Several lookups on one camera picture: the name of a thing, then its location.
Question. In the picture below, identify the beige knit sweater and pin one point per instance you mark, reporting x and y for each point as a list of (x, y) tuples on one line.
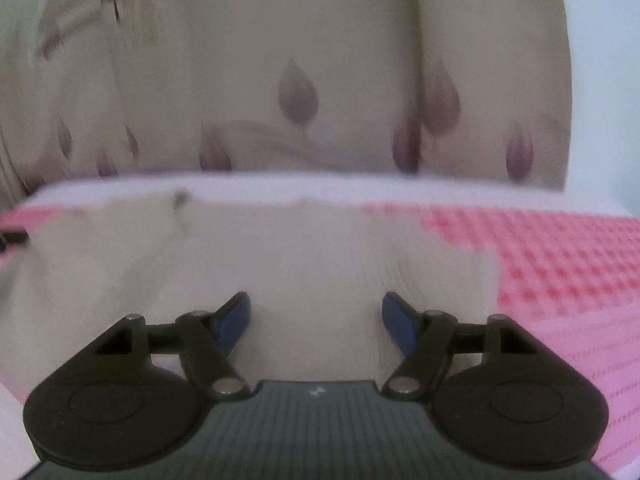
[(300, 260)]

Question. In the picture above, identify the pink white striped blanket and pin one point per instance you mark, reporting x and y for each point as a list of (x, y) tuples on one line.
[(560, 280)]

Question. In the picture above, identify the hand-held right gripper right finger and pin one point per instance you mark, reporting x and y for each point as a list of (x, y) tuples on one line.
[(400, 326)]

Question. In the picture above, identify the beige leaf print curtain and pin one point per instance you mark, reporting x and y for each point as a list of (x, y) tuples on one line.
[(240, 60)]

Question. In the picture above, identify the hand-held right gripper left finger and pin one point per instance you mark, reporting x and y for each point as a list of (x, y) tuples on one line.
[(232, 326)]

